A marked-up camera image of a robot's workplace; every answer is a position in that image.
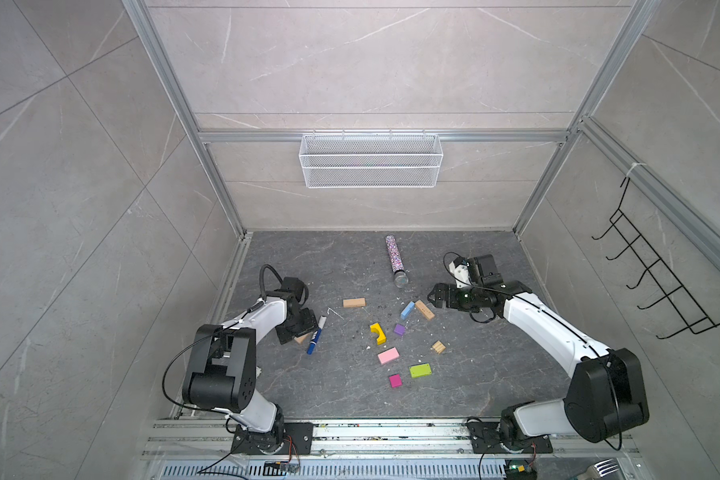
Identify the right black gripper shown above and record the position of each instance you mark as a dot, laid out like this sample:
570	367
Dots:
451	302

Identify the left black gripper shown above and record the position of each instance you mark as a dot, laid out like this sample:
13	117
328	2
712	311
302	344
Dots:
311	324

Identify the natural wood block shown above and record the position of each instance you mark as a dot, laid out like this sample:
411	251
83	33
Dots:
354	303
302	338
425	311

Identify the blue white marker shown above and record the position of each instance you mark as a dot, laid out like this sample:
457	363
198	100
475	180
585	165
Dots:
316	335

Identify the light blue block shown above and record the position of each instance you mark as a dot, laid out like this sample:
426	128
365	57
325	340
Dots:
407	311

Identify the pink block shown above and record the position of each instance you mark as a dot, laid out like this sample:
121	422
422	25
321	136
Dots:
388	356

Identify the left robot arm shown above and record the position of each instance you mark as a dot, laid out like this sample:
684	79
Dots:
221	371

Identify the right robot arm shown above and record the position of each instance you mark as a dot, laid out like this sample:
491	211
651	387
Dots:
606	395

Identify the yellow arch block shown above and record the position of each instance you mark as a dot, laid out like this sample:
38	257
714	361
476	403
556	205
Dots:
377	330

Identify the lime green block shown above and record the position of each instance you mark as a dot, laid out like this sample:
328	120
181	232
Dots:
420	370

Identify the magenta cube block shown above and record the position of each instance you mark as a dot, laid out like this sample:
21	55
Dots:
395	381

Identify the glitter sprinkle tube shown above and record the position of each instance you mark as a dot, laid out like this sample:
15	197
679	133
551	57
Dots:
400	277

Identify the small natural wood cube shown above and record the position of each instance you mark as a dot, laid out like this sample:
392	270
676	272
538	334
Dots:
438	347

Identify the green circuit board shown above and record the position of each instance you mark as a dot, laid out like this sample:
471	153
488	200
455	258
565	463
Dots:
519	470

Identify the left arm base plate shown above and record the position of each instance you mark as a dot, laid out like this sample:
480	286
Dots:
288	438

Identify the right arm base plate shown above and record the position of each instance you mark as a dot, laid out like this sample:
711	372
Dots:
495	437

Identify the white wire mesh basket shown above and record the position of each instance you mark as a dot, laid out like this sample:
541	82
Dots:
389	160

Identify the black wire hook rack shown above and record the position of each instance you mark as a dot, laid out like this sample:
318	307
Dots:
672	290

